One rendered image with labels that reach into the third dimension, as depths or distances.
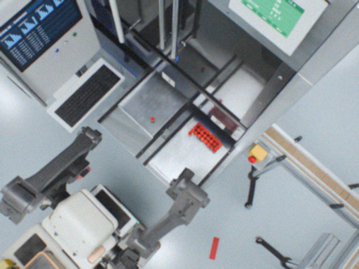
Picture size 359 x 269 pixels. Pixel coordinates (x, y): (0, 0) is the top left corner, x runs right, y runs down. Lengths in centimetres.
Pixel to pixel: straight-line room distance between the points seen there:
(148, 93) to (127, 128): 23
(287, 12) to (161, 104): 115
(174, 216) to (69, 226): 42
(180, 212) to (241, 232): 164
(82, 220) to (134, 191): 140
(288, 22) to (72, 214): 94
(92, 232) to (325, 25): 98
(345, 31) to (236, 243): 210
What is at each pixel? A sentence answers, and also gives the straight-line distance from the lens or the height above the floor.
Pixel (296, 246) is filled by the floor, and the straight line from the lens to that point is 284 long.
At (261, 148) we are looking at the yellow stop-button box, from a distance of 173.
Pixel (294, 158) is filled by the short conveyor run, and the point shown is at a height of 97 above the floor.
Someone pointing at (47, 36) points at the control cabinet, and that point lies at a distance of 172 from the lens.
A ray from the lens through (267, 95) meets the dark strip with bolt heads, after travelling 121.
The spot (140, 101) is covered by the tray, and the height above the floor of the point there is 88.
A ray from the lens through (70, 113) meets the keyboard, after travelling 200.
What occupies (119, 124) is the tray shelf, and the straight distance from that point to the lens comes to 187.
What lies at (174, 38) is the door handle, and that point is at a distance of 125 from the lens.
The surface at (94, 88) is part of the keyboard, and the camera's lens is 202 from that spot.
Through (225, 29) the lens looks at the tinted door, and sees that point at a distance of 112.
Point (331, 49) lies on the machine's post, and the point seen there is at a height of 196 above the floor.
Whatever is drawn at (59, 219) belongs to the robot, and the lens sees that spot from 135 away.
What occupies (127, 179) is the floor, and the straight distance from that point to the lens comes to 270.
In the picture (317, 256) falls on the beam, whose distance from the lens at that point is 230.
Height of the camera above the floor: 266
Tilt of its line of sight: 75 degrees down
